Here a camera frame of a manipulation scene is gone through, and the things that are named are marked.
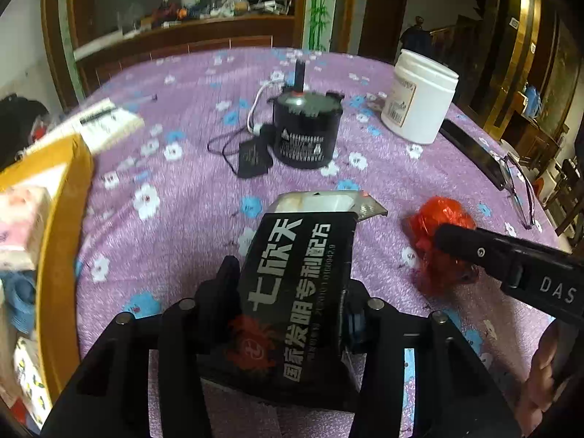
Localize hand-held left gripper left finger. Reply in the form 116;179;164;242
41;255;242;438

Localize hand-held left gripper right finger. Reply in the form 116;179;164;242
340;278;523;438

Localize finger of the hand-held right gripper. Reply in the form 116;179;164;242
433;223;525;284

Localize red plastic bag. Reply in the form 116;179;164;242
401;196;480;293

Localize black snack bag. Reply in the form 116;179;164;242
198;190;388;414

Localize yellow-rimmed white tray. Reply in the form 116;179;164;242
0;134;96;434

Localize blue sock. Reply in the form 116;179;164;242
4;271;39;329

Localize lemon print tissue pack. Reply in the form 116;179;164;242
11;335;53;430

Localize pink tissue pack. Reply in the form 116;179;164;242
0;185;53;270

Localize person's right hand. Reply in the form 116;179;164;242
515;322;576;436

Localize eyeglasses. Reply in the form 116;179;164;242
497;151;538;230

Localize black phone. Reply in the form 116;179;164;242
439;119;509;191

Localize wooden side cabinet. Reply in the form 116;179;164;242
499;114;562;174

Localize black power adapter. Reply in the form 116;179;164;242
207;123;274;180

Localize white plastic jar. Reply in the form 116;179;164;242
380;49;459;145

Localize blue plastic bag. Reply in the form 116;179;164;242
525;84;543;117

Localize black electric motor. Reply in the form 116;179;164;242
272;58;345;169

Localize gold trimmed wooden screen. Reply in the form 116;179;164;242
484;0;580;147

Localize white notebook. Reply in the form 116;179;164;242
27;98;144;156

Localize dark coat on stand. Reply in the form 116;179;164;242
399;16;432;53

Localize black silver pen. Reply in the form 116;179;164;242
80;95;158;124

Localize brown wooden door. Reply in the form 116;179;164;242
358;0;409;65

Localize wooden glass cabinet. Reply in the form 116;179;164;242
41;0;308;101

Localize bamboo painted pillar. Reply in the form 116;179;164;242
303;0;338;51

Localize pile of assorted clutter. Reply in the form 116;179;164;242
123;0;295;37

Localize white cable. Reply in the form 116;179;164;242
246;80;286;140

